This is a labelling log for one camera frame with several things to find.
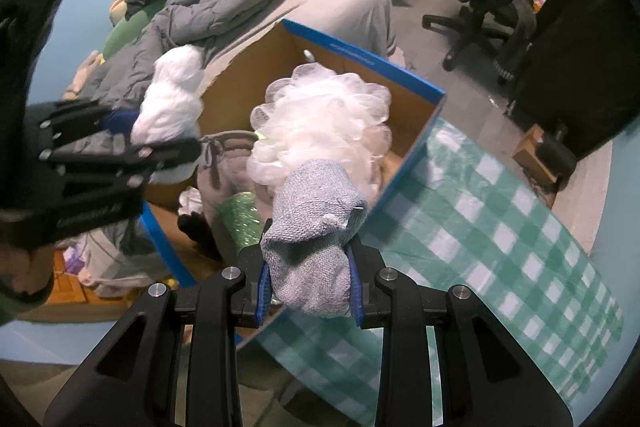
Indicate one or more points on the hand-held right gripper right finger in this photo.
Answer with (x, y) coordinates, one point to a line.
(357, 297)

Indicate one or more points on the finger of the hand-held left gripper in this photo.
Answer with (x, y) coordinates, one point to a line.
(165, 152)
(120, 122)

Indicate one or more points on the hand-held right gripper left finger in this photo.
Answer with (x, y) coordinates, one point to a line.
(263, 297)

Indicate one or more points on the white cloth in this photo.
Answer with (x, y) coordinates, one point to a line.
(167, 97)

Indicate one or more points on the white patterned sock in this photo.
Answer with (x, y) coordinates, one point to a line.
(191, 201)

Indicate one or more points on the grey mitten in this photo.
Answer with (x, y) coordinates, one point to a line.
(220, 177)

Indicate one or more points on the green beaded gel tube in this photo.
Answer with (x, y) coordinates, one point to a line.
(242, 217)

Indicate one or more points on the light blue sock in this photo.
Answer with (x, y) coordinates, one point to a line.
(310, 227)

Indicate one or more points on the blue cardboard box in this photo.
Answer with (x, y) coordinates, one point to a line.
(240, 77)

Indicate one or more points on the person's left forearm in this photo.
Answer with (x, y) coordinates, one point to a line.
(25, 272)

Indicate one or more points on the small lime green item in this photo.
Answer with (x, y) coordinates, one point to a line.
(260, 136)

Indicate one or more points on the pile of clothes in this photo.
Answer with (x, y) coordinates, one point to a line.
(110, 257)

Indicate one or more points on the green checkered tablecloth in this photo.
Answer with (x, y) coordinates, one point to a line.
(475, 232)

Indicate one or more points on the white mesh bath pouf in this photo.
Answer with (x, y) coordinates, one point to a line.
(320, 122)

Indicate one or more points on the small cardboard box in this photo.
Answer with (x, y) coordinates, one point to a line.
(527, 152)

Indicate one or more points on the bed with grey sheet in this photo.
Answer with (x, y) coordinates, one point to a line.
(340, 2)

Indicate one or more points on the black cylindrical device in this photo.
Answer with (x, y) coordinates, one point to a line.
(557, 154)

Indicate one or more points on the black cabinet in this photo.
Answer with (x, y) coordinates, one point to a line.
(585, 47)

